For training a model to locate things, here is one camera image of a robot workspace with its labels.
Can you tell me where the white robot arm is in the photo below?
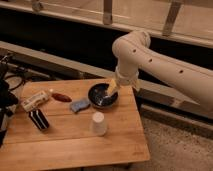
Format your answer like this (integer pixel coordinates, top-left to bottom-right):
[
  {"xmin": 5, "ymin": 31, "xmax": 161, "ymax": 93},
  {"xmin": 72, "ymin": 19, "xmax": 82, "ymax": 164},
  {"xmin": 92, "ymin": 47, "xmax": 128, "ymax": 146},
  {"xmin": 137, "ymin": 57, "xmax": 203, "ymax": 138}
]
[{"xmin": 107, "ymin": 31, "xmax": 213, "ymax": 110}]

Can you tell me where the black bowl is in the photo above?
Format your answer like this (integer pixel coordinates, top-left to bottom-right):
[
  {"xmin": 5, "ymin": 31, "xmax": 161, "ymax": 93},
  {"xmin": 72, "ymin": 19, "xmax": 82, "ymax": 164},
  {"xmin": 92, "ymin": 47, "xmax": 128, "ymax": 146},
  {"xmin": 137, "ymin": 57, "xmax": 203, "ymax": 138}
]
[{"xmin": 88, "ymin": 83, "xmax": 118, "ymax": 109}]

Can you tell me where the white cardboard box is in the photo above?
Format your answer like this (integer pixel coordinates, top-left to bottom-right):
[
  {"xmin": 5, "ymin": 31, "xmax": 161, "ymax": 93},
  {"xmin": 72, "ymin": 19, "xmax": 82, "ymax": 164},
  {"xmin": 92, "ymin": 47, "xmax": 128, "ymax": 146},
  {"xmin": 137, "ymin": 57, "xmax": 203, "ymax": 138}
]
[{"xmin": 21, "ymin": 91, "xmax": 49, "ymax": 112}]

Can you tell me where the black equipment with cables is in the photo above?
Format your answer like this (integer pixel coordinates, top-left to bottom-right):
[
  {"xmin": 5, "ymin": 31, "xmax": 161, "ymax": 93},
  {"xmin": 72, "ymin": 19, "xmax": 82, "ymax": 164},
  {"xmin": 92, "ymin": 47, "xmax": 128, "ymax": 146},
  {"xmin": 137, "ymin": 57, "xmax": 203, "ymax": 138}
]
[{"xmin": 0, "ymin": 54, "xmax": 25, "ymax": 147}]

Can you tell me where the brown red sausage toy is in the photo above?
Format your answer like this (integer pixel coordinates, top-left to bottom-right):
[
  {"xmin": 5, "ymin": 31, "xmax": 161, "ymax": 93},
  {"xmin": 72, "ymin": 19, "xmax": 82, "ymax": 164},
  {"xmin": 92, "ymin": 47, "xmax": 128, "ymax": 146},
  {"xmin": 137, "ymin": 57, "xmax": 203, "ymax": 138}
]
[{"xmin": 50, "ymin": 89, "xmax": 72, "ymax": 102}]

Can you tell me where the wooden table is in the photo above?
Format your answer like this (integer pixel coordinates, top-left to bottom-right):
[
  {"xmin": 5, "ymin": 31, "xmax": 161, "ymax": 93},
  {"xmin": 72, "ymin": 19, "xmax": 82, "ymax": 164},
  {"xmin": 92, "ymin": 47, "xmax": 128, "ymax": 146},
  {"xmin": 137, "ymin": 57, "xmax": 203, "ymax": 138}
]
[{"xmin": 0, "ymin": 86, "xmax": 150, "ymax": 171}]

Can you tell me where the blue sponge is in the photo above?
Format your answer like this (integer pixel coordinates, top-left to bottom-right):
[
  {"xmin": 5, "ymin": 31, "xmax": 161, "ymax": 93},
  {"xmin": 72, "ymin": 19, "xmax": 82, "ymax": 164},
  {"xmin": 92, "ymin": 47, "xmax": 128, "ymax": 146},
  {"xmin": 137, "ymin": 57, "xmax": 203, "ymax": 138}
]
[{"xmin": 70, "ymin": 99, "xmax": 90, "ymax": 113}]

